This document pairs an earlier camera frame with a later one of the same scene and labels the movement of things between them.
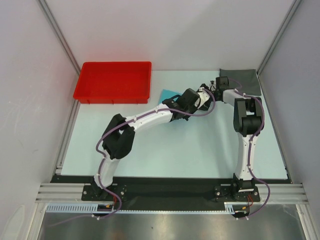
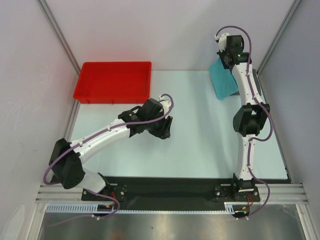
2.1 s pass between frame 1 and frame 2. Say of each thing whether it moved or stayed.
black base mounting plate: stayed
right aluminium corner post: stayed
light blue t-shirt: moved
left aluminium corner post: stayed
